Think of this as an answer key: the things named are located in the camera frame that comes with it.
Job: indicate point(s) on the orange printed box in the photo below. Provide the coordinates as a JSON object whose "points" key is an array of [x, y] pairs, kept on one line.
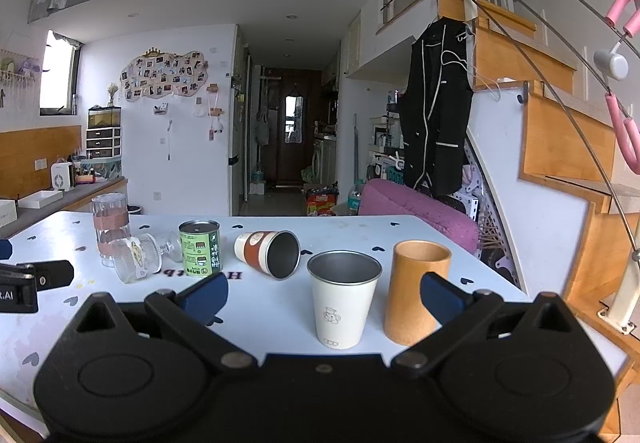
{"points": [[321, 203]]}

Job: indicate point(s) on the ribbed glass cup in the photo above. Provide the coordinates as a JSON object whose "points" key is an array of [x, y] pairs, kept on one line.
{"points": [[140, 258]]}

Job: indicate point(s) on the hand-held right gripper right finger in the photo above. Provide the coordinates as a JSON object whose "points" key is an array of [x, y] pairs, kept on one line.
{"points": [[442, 298]]}

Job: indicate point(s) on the wall-mounted rack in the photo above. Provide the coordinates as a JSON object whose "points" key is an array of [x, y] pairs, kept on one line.
{"points": [[17, 70]]}

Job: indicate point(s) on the dark wooden door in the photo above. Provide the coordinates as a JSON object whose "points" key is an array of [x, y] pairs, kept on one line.
{"points": [[292, 133]]}

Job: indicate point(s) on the pink chair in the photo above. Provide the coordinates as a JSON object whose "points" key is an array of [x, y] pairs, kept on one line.
{"points": [[415, 213]]}

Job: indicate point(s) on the wooden staircase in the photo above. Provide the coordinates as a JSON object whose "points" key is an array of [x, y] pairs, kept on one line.
{"points": [[565, 133]]}

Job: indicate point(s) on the small drawer unit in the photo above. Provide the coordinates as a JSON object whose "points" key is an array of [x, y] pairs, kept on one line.
{"points": [[104, 143]]}

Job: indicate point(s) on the wooden cup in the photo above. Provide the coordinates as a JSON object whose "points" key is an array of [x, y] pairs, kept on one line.
{"points": [[415, 293]]}

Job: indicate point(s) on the black jacket white trim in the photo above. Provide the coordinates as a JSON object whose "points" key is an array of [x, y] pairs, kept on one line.
{"points": [[435, 123]]}

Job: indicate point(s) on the white flat box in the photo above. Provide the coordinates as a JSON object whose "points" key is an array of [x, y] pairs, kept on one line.
{"points": [[40, 198]]}

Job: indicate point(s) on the fish tank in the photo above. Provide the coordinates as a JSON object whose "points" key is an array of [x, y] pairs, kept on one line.
{"points": [[105, 118]]}

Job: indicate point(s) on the red and white metal cup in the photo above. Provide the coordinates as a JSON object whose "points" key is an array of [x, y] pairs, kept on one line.
{"points": [[255, 250]]}

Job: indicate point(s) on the window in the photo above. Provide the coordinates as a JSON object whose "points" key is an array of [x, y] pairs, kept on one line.
{"points": [[57, 73]]}

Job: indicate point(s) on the tall glass cup pink band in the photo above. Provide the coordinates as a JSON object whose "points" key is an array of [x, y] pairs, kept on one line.
{"points": [[110, 228]]}

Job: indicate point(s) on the cloud-shaped photo board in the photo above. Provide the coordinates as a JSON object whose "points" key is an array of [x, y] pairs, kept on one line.
{"points": [[162, 75]]}

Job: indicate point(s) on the washing machine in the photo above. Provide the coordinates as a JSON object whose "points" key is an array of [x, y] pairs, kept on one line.
{"points": [[325, 160]]}

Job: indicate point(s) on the white desktop appliance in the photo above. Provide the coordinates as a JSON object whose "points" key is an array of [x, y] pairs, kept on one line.
{"points": [[62, 175]]}

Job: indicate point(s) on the white round knob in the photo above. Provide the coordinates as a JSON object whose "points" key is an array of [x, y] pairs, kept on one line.
{"points": [[611, 63]]}

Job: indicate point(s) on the white refrigerator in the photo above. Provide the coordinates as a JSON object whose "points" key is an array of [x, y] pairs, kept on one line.
{"points": [[237, 148]]}

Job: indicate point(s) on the plastic water bottle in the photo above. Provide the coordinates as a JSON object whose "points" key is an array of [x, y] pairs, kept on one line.
{"points": [[356, 198]]}

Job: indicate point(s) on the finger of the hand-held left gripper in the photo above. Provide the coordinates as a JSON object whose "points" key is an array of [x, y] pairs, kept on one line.
{"points": [[4, 249], [52, 274]]}

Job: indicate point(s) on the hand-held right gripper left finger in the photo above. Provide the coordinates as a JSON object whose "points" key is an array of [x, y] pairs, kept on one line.
{"points": [[206, 297]]}

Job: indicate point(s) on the green tin can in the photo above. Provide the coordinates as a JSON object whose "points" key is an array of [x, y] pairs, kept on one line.
{"points": [[201, 248]]}

